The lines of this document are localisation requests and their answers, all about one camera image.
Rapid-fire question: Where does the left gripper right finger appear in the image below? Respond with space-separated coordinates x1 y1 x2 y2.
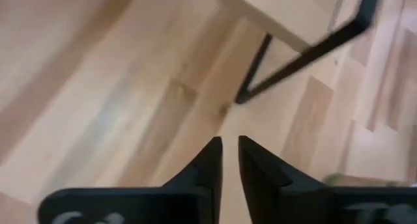
238 135 417 224

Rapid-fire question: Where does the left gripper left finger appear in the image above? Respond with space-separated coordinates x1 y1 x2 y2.
37 135 223 224

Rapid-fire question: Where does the wooden shelf with black frame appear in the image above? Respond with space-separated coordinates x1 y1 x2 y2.
203 0 384 105

